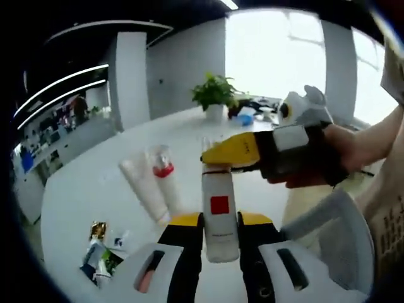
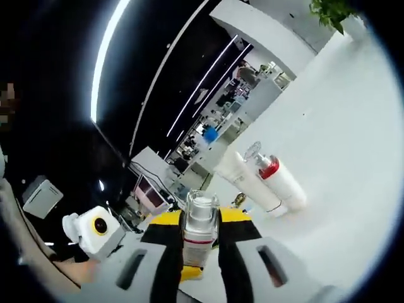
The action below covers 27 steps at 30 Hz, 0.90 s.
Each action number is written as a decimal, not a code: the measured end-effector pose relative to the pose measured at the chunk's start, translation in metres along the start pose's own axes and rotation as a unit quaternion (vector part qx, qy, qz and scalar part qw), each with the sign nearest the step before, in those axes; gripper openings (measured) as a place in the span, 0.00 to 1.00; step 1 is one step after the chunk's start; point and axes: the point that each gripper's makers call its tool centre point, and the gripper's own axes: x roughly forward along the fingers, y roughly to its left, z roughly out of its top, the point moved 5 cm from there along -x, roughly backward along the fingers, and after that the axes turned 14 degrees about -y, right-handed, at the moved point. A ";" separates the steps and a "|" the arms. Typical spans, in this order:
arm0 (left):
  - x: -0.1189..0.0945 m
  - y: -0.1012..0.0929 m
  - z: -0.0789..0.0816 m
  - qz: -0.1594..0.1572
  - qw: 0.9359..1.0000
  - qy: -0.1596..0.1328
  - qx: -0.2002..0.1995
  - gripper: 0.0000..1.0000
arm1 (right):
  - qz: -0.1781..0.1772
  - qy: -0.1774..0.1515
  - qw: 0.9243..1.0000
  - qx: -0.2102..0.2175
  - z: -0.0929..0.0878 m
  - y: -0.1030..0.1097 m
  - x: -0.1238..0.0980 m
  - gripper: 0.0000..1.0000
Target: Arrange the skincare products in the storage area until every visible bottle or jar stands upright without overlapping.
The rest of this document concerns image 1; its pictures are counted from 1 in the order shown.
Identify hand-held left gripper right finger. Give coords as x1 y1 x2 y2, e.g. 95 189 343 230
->
237 210 372 303

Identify grey mesh office chair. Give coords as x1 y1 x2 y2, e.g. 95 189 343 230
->
280 189 375 297

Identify long ceiling light strip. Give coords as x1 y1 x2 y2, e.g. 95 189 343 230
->
17 79 107 131
14 64 110 116

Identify person's right hand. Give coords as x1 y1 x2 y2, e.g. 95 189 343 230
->
285 125 364 189

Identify dark blue silver sachet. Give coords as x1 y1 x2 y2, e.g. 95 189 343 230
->
79 242 107 287

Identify green black sachet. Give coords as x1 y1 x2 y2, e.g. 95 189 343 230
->
100 249 125 275

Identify blue packet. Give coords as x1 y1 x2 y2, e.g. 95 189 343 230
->
236 107 255 126

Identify white skincare tube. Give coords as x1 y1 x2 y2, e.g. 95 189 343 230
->
119 150 172 227

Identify white pump bottle red collar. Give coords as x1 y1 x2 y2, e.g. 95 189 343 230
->
147 144 187 218

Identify clear small sachet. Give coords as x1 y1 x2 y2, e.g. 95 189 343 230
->
112 230 131 251

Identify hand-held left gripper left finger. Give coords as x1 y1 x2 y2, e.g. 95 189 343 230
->
121 211 205 303

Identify gold foil sachet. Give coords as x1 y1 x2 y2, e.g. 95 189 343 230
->
88 222 109 244

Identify small dark plant pot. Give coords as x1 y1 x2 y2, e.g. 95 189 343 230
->
227 100 250 119

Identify potted green plant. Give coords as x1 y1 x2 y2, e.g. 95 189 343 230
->
191 71 239 120

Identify blue storage box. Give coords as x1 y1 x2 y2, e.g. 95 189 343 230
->
20 154 35 173

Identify dark desk clutter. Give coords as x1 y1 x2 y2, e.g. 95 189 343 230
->
249 97 282 122

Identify white office counter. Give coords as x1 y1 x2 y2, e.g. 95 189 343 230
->
14 104 117 222

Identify person's beige shirt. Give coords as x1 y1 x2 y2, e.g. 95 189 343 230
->
361 31 404 275

